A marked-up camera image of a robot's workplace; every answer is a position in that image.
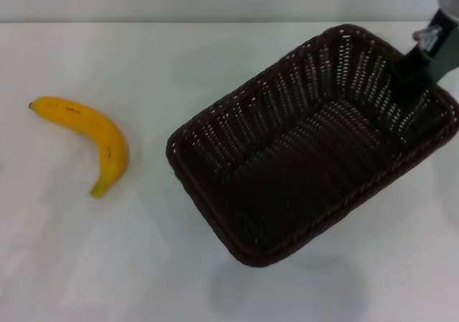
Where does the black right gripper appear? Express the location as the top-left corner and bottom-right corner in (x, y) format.
(392, 9), (459, 85)

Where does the black woven rectangular basket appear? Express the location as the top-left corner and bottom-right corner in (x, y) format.
(165, 23), (459, 268)

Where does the yellow banana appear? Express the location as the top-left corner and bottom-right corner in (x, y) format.
(28, 95), (129, 199)

